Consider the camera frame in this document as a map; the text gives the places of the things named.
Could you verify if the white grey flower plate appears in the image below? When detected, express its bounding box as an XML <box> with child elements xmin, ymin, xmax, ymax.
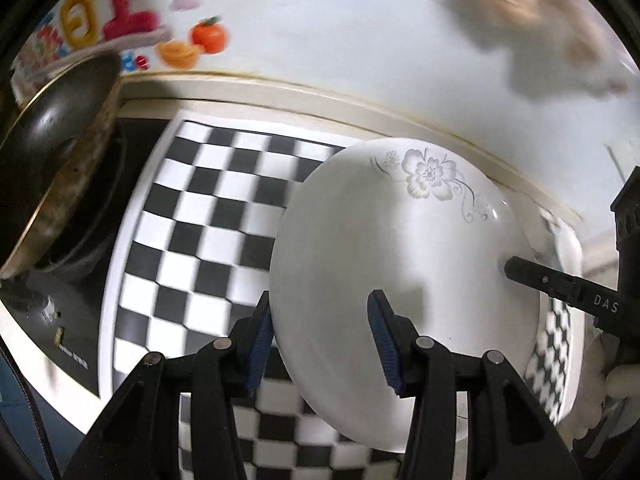
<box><xmin>269</xmin><ymin>138</ymin><xmax>540</xmax><ymax>453</ymax></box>

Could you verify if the pink rose floral plate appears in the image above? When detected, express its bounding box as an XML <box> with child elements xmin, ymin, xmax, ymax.
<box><xmin>516</xmin><ymin>198</ymin><xmax>585</xmax><ymax>424</ymax></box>

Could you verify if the white gloved right hand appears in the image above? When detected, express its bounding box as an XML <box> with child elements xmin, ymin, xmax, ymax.
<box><xmin>558</xmin><ymin>332</ymin><xmax>640</xmax><ymax>448</ymax></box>

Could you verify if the black white checkered mat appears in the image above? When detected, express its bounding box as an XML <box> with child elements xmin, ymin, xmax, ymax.
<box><xmin>98</xmin><ymin>119</ymin><xmax>399</xmax><ymax>479</ymax></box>

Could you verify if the plastic bag of eggs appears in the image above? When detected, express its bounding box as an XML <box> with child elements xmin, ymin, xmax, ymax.
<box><xmin>451</xmin><ymin>0</ymin><xmax>639</xmax><ymax>96</ymax></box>

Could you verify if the black induction cooker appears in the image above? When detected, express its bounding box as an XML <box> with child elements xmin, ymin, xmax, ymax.
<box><xmin>1</xmin><ymin>118</ymin><xmax>168</xmax><ymax>394</ymax></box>

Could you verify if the black wok pan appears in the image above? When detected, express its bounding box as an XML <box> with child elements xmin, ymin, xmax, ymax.
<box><xmin>1</xmin><ymin>52</ymin><xmax>122</xmax><ymax>280</ymax></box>

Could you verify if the black cable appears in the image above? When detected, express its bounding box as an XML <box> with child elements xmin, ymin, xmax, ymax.
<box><xmin>0</xmin><ymin>343</ymin><xmax>61</xmax><ymax>480</ymax></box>

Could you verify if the colourful fruit wall sticker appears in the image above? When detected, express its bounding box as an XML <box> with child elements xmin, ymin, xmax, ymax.
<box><xmin>13</xmin><ymin>0</ymin><xmax>230</xmax><ymax>86</ymax></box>

